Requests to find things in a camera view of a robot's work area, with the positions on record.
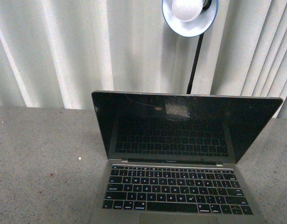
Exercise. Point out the white light bulb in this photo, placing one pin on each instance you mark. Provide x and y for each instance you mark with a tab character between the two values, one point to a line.
187	10

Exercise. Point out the black lamp gooseneck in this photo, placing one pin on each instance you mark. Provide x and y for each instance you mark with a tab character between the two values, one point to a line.
196	58

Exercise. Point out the blue desk lamp shade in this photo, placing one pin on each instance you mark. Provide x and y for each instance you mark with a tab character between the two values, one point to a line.
191	28

